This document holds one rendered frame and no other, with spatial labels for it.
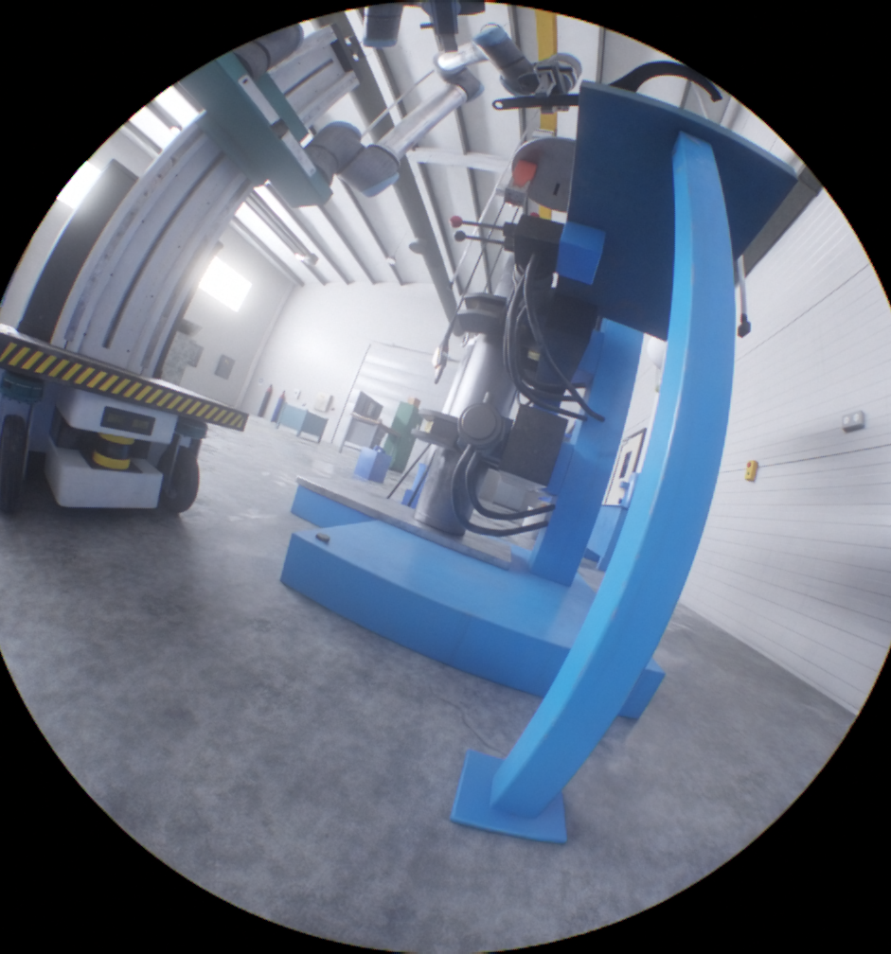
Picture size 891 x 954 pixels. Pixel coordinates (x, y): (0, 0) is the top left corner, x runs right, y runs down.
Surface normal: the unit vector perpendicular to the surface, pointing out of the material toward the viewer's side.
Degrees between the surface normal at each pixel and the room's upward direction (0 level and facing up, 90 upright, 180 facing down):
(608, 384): 90
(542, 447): 90
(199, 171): 90
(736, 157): 180
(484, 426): 90
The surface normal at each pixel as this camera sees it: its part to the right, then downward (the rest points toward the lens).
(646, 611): -0.19, -0.07
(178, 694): 0.34, -0.94
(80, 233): 0.92, 0.33
